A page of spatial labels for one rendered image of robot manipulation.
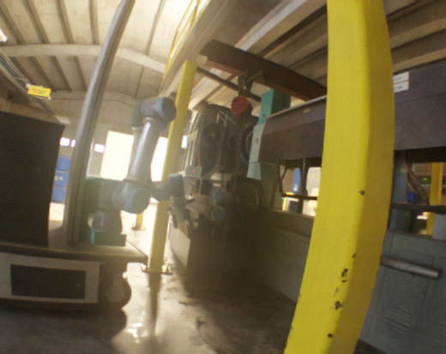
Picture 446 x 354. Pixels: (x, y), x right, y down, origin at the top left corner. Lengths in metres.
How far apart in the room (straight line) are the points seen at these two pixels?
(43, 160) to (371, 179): 1.11
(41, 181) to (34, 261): 0.33
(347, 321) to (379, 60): 0.45
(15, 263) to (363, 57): 1.26
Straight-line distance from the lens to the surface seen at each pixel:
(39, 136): 1.17
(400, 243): 1.37
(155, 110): 1.16
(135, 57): 10.52
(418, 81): 1.61
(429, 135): 1.44
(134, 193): 1.05
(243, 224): 2.19
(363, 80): 0.46
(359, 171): 0.41
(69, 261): 1.16
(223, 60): 2.16
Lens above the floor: 0.67
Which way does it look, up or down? 4 degrees up
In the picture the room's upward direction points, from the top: 9 degrees clockwise
